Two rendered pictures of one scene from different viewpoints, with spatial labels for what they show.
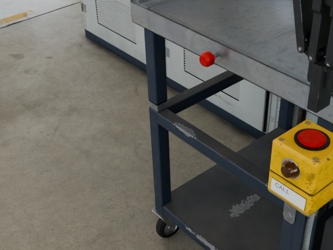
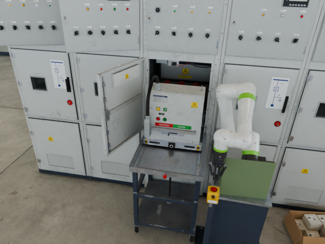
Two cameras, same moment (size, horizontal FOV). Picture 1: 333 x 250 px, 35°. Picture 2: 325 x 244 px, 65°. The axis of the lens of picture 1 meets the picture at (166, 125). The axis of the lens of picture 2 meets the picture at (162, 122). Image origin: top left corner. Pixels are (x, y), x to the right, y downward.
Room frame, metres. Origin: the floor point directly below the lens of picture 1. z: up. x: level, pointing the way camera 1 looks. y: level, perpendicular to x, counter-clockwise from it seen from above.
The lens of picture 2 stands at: (-0.18, 1.01, 2.19)
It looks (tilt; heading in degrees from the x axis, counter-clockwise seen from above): 28 degrees down; 318
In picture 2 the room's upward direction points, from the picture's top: 2 degrees clockwise
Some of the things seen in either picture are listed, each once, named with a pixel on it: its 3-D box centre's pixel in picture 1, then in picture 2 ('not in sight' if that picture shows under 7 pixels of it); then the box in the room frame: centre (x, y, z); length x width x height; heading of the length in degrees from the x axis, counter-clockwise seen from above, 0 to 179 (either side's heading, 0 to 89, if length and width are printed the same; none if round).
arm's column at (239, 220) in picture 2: not in sight; (232, 219); (0.57, -0.54, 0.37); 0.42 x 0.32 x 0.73; 37
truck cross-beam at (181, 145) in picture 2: not in sight; (172, 143); (1.23, -0.39, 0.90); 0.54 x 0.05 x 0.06; 38
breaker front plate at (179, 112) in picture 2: not in sight; (173, 119); (1.22, -0.38, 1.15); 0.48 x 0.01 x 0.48; 38
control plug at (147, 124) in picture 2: not in sight; (147, 126); (1.34, -0.19, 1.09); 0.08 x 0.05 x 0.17; 128
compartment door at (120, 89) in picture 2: not in sight; (124, 104); (1.62, -0.14, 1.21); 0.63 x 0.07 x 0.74; 109
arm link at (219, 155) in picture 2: not in sight; (219, 152); (0.60, -0.21, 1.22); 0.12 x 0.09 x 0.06; 129
